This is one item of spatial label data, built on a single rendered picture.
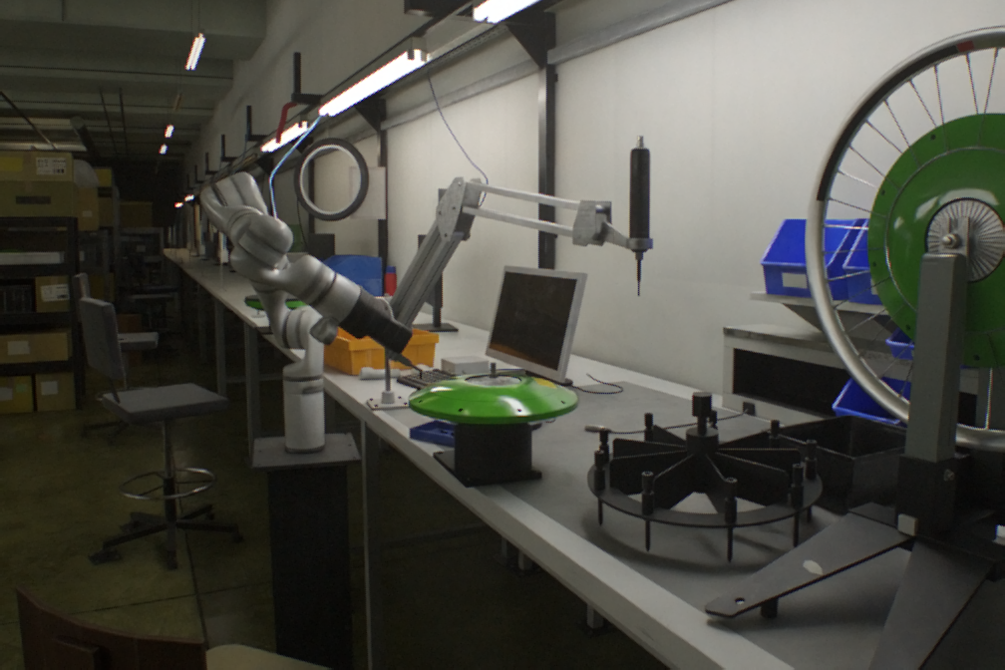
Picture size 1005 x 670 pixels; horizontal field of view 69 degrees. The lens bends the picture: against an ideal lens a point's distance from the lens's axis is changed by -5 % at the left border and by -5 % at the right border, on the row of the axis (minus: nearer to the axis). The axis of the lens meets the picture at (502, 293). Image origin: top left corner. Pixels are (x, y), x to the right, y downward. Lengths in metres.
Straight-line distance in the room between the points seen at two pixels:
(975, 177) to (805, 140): 1.02
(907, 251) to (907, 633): 0.47
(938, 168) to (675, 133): 1.41
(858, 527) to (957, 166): 0.46
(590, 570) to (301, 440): 0.95
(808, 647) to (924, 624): 0.12
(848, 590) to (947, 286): 0.40
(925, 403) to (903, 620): 0.26
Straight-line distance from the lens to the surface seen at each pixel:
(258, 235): 1.23
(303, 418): 1.84
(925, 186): 1.09
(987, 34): 1.10
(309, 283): 1.25
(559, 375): 2.08
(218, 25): 9.93
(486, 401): 1.31
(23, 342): 6.61
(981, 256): 1.05
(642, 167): 1.44
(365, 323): 1.28
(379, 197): 4.96
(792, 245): 1.88
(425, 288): 1.86
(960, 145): 1.08
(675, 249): 2.38
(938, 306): 1.01
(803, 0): 2.10
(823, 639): 0.97
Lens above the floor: 1.37
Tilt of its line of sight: 5 degrees down
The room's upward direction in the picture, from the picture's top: straight up
